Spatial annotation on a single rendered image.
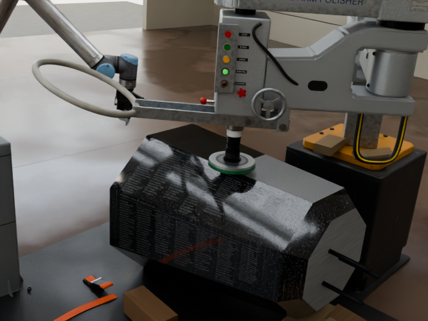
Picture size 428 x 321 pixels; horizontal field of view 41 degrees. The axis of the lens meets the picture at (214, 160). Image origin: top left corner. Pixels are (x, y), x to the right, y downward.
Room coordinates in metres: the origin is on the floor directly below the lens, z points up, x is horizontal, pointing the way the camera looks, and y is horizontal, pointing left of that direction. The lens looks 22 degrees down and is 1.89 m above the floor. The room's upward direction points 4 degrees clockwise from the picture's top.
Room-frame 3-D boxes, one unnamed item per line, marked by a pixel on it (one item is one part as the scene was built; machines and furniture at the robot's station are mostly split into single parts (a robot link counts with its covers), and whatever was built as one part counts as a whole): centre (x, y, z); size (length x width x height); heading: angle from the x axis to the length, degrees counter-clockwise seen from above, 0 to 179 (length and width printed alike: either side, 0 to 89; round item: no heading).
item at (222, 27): (2.35, -0.02, 1.38); 0.08 x 0.03 x 0.28; 93
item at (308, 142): (3.15, -0.82, 0.76); 0.49 x 0.49 x 0.05; 50
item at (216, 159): (2.47, -0.08, 0.88); 0.21 x 0.21 x 0.01
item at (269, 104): (2.36, -0.21, 1.20); 0.15 x 0.10 x 0.15; 93
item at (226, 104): (2.47, -0.16, 1.33); 0.36 x 0.22 x 0.45; 93
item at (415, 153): (3.15, -0.82, 0.37); 0.66 x 0.66 x 0.74; 50
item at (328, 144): (2.99, -0.62, 0.81); 0.20 x 0.10 x 0.05; 148
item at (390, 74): (2.50, -0.74, 1.35); 0.19 x 0.19 x 0.20
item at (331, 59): (2.48, -0.48, 1.31); 0.74 x 0.23 x 0.49; 93
